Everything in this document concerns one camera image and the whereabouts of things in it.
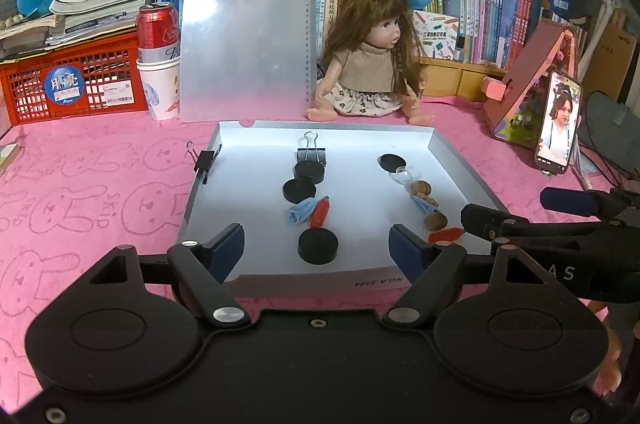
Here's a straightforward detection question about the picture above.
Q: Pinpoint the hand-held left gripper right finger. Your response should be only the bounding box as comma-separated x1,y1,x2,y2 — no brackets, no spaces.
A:
382,224,576,329

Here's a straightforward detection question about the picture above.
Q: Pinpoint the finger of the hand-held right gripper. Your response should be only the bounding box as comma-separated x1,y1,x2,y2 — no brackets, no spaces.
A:
460,203,603,246
540,187,640,226

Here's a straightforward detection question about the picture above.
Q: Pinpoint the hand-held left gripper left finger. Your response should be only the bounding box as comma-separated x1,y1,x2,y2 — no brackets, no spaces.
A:
62,223,251,329

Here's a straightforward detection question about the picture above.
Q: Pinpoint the grey cardboard box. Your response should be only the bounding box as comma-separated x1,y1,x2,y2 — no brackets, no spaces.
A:
176,120,509,298

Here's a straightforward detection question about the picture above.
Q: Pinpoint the blue candy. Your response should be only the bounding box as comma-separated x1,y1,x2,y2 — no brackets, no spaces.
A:
286,198,318,225

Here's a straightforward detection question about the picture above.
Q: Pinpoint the large black round puck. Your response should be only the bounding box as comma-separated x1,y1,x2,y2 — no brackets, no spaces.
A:
297,228,340,265

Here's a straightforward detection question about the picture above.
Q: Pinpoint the wide black round lid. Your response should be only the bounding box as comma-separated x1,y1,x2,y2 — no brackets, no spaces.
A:
378,154,407,173

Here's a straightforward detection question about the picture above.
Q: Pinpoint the red crayon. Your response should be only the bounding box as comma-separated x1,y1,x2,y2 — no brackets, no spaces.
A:
309,196,332,229

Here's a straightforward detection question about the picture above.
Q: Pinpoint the small black round lid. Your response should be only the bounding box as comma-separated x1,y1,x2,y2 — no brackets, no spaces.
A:
282,178,318,204

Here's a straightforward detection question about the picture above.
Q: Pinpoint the small black round puck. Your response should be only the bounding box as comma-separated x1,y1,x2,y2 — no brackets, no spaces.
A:
294,161,326,185

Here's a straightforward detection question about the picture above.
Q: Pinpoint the large black binder clip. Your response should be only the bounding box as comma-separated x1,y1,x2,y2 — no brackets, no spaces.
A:
296,131,328,166

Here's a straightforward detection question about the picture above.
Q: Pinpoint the person's right hand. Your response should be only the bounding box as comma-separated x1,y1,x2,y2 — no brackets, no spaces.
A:
587,299,640,398

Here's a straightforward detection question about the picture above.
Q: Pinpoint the smartphone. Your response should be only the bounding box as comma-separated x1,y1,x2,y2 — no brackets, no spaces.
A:
535,71,584,178

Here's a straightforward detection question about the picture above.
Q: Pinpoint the small black binder clip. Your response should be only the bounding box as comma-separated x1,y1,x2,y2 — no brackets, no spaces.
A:
186,141,224,185

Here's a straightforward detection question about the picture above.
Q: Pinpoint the dark grey panel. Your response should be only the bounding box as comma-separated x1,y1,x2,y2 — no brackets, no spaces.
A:
583,93,640,142

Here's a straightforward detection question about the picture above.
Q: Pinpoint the pink phone stand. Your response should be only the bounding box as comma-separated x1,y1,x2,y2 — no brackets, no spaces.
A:
482,18,587,149

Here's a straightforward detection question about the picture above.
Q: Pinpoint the pink rabbit print blanket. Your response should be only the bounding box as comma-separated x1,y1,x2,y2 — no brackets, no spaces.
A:
0,97,640,406

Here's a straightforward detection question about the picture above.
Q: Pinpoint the wooden shelf box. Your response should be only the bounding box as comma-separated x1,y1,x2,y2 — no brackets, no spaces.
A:
419,54,507,101

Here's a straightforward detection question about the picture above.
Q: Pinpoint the brown cardboard piece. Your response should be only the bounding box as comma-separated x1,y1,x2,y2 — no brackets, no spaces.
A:
590,22,639,106

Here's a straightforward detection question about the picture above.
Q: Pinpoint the white paper cup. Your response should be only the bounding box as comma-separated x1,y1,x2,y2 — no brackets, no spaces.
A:
136,54,181,121

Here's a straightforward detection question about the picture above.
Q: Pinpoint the white printed carton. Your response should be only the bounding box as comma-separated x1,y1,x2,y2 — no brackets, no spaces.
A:
412,9,460,60

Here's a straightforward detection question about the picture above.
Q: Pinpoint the brown haired doll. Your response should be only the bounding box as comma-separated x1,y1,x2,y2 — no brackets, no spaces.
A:
306,0,437,125

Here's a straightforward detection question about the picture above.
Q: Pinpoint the row of upright books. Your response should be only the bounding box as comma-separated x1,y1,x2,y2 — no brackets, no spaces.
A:
159,0,535,71

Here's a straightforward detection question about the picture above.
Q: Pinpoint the translucent plastic clipboard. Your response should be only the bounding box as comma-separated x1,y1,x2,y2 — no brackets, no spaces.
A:
178,0,320,124

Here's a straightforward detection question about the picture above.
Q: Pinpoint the red drink can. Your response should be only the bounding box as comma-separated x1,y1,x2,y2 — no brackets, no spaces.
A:
136,3,180,64

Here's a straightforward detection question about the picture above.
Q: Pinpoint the red plastic crate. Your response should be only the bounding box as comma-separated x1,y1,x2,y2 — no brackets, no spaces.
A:
0,29,150,126

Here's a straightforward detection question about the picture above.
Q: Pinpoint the white cable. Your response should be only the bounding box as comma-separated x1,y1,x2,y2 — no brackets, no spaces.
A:
570,144,597,193

